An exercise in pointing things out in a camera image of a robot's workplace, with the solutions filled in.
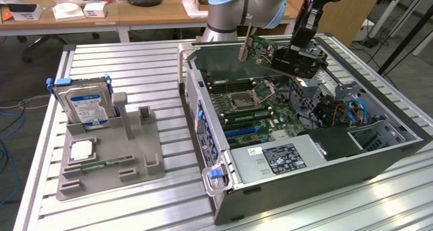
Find green graphics card black fan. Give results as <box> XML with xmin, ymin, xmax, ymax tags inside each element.
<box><xmin>237</xmin><ymin>13</ymin><xmax>328</xmax><ymax>80</ymax></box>

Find wooden cabinet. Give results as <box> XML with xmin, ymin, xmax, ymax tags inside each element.
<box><xmin>287</xmin><ymin>0</ymin><xmax>386</xmax><ymax>46</ymax></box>

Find white floor box red dot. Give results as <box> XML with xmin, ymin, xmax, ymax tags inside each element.
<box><xmin>351</xmin><ymin>18</ymin><xmax>375</xmax><ymax>43</ymax></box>

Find metal drive cage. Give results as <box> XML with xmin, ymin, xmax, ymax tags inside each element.
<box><xmin>292</xmin><ymin>46</ymin><xmax>359</xmax><ymax>109</ymax></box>

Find metal socket cover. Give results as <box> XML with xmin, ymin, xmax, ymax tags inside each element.
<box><xmin>251</xmin><ymin>79</ymin><xmax>279</xmax><ymax>101</ymax></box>

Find black tripod pole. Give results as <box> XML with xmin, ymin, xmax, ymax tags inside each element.
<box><xmin>375</xmin><ymin>3</ymin><xmax>433</xmax><ymax>76</ymax></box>

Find white paper stack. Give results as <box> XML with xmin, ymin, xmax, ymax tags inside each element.
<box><xmin>181</xmin><ymin>0</ymin><xmax>209</xmax><ymax>19</ymax></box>

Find CPU socket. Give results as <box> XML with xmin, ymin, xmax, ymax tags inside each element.
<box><xmin>227</xmin><ymin>90</ymin><xmax>263</xmax><ymax>112</ymax></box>

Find green motherboard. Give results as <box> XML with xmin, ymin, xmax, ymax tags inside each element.
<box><xmin>201</xmin><ymin>71</ymin><xmax>307</xmax><ymax>149</ymax></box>

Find silver chipset heat sink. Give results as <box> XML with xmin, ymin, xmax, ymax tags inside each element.
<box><xmin>269</xmin><ymin>129</ymin><xmax>289</xmax><ymax>140</ymax></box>

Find blue expansion slot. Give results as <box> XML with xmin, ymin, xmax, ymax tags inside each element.
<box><xmin>223</xmin><ymin>126</ymin><xmax>263</xmax><ymax>138</ymax></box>

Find metal disk bay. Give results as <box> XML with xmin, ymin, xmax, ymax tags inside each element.
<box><xmin>347</xmin><ymin>119</ymin><xmax>408</xmax><ymax>152</ymax></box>

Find grey power supply unit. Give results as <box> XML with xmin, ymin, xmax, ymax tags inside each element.
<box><xmin>223</xmin><ymin>134</ymin><xmax>327</xmax><ymax>186</ymax></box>

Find small white labelled box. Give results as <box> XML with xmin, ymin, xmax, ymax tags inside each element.
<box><xmin>82</xmin><ymin>2</ymin><xmax>108</xmax><ymax>18</ymax></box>

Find open dark grey PC case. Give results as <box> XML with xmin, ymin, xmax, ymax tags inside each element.
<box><xmin>177</xmin><ymin>37</ymin><xmax>433</xmax><ymax>226</ymax></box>

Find white box round insert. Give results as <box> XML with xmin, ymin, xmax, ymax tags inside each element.
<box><xmin>52</xmin><ymin>2</ymin><xmax>85</xmax><ymax>22</ymax></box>

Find silver hard disk blue label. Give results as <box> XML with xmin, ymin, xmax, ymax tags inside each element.
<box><xmin>56</xmin><ymin>86</ymin><xmax>110</xmax><ymax>130</ymax></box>

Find grey parts rack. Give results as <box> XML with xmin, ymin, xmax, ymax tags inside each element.
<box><xmin>56</xmin><ymin>91</ymin><xmax>167</xmax><ymax>202</ymax></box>

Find blue plastic disk caddy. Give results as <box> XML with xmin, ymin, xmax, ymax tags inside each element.
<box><xmin>44</xmin><ymin>73</ymin><xmax>118</xmax><ymax>127</ymax></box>

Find black chair base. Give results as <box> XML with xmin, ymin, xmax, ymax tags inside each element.
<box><xmin>16</xmin><ymin>32</ymin><xmax>100</xmax><ymax>63</ymax></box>

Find silver CPU chip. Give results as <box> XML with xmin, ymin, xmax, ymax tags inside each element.
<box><xmin>70</xmin><ymin>141</ymin><xmax>94</xmax><ymax>161</ymax></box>

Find white box black lid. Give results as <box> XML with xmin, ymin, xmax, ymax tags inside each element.
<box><xmin>6</xmin><ymin>4</ymin><xmax>42</xmax><ymax>21</ymax></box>

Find green loose RAM stick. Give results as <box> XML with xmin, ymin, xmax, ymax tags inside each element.
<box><xmin>64</xmin><ymin>159</ymin><xmax>136</xmax><ymax>172</ymax></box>

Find orange box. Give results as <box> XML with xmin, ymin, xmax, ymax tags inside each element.
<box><xmin>0</xmin><ymin>6</ymin><xmax>13</xmax><ymax>24</ymax></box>

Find black wire bundle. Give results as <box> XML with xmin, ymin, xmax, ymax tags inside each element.
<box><xmin>296</xmin><ymin>95</ymin><xmax>348</xmax><ymax>129</ymax></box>

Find blue disk wire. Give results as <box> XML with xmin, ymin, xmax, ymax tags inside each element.
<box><xmin>346</xmin><ymin>98</ymin><xmax>370</xmax><ymax>127</ymax></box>

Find wooden desk white frame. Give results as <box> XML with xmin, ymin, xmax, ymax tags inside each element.
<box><xmin>117</xmin><ymin>0</ymin><xmax>304</xmax><ymax>43</ymax></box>
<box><xmin>0</xmin><ymin>0</ymin><xmax>130</xmax><ymax>43</ymax></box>

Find white floor cable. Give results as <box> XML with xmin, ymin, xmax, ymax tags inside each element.
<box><xmin>0</xmin><ymin>94</ymin><xmax>50</xmax><ymax>110</ymax></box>

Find blue floor cable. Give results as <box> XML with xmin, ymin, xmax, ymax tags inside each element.
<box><xmin>0</xmin><ymin>109</ymin><xmax>26</xmax><ymax>206</ymax></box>

